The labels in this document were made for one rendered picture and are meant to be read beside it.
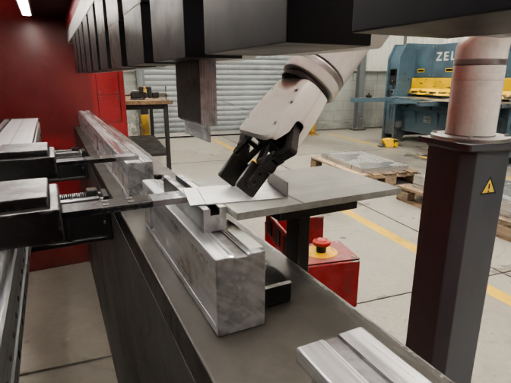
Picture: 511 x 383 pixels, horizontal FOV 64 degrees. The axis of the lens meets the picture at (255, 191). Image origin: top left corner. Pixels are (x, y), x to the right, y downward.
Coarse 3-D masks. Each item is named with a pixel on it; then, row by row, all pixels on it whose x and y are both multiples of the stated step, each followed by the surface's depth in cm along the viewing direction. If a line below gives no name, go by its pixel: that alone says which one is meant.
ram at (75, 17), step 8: (72, 0) 162; (80, 0) 134; (88, 0) 112; (72, 8) 167; (80, 8) 137; (88, 8) 114; (72, 16) 173; (80, 16) 140; (72, 24) 178; (72, 32) 184; (72, 40) 212
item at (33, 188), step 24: (0, 192) 44; (24, 192) 44; (48, 192) 45; (168, 192) 55; (0, 216) 41; (24, 216) 42; (48, 216) 43; (72, 216) 48; (0, 240) 41; (24, 240) 42; (48, 240) 43
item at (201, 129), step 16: (176, 64) 54; (192, 64) 48; (208, 64) 47; (176, 80) 55; (192, 80) 49; (208, 80) 47; (192, 96) 50; (208, 96) 48; (192, 112) 51; (208, 112) 48; (192, 128) 54; (208, 128) 49
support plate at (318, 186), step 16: (288, 176) 66; (304, 176) 66; (320, 176) 66; (336, 176) 66; (352, 176) 66; (288, 192) 57; (304, 192) 57; (320, 192) 57; (336, 192) 57; (352, 192) 57; (368, 192) 57; (384, 192) 58; (400, 192) 60; (240, 208) 50; (256, 208) 50; (272, 208) 51; (288, 208) 52; (304, 208) 53
